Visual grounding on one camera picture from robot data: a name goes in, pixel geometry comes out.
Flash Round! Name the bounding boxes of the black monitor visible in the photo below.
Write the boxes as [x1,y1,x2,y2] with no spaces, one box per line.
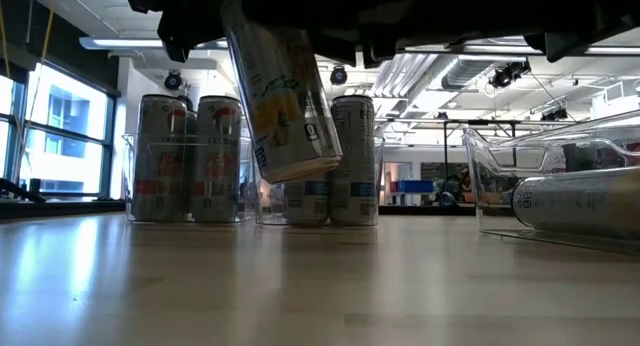
[563,143,599,173]

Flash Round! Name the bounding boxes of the blue background crate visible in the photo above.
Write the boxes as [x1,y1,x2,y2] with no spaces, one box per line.
[396,179,435,195]

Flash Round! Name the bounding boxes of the black standing desk frame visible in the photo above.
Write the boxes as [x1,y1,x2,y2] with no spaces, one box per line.
[374,118,576,208]

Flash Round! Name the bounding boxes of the dark framed window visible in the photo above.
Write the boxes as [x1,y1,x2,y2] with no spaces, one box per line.
[0,60,121,201]

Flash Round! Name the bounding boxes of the Celsius Tropical Vibe can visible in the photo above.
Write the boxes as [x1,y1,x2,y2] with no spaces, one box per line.
[511,166,640,243]
[219,0,344,186]

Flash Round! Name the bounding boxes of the small black ceiling spotlights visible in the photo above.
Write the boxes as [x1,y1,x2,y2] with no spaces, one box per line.
[540,107,570,123]

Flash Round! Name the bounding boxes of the clear plastic bin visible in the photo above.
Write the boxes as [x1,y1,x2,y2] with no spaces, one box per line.
[121,132,255,225]
[252,134,386,228]
[461,108,640,256]

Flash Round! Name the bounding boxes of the silver ventilation duct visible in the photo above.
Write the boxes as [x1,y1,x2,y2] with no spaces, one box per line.
[419,55,494,92]

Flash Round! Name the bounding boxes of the large black ceiling spotlights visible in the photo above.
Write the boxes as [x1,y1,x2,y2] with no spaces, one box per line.
[488,59,532,90]

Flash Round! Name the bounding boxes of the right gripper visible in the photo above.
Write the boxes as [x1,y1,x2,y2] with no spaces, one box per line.
[127,0,405,70]

